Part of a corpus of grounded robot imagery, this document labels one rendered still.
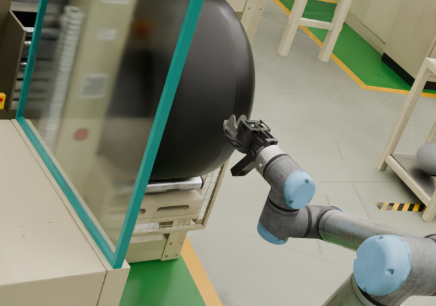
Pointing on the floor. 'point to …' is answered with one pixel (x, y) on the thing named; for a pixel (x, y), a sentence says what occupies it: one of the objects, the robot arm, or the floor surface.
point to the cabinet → (414, 34)
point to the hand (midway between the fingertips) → (227, 124)
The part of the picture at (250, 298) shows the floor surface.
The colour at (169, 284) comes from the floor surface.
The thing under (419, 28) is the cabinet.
